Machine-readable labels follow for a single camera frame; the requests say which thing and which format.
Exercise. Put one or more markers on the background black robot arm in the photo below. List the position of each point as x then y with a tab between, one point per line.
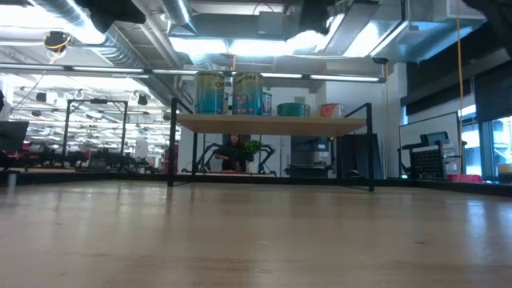
266	158
200	156

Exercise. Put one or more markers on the red bin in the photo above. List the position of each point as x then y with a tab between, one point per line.
464	178

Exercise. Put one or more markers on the small grey post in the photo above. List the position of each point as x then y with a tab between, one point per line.
12	180

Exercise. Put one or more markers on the silver rectangular air duct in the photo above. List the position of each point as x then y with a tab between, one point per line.
400	40

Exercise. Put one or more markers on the black aluminium table frame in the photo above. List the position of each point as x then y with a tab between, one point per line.
440	185

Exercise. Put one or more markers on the silver spiral air duct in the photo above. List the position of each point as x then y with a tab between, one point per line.
120	52
176	10

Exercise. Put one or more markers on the whiteboard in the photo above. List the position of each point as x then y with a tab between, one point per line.
420	124

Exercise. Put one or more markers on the black perforated cart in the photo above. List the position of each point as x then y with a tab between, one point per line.
430	162

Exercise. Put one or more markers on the red can with yellow rings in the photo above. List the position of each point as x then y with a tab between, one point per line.
332	110

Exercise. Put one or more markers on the teal cherries can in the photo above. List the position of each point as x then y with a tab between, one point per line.
248	94

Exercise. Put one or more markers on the background robot workstation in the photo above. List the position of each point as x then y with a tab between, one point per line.
100	160

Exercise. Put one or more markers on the green plant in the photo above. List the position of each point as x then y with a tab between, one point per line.
253	146

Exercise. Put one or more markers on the black metal frame stand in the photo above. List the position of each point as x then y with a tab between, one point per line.
96	101

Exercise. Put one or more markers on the black cabinet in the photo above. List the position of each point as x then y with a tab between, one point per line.
356	156

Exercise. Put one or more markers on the wooden shelf with black legs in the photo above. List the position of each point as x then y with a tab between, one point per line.
272	125

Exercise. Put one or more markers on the black monitor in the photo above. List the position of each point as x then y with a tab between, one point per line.
12	136

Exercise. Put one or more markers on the ceiling dome camera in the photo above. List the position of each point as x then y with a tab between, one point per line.
380	61

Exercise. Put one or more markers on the spicy black beans can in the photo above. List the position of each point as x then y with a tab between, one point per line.
292	110

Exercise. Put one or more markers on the person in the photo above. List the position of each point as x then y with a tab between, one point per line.
234	154

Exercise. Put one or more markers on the yellow and dark bin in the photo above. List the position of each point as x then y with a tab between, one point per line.
505	174

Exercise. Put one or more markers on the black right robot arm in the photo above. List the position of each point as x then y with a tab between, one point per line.
496	16

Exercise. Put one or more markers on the long ceiling light strip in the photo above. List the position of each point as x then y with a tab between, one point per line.
108	69
344	78
280	75
32	66
174	72

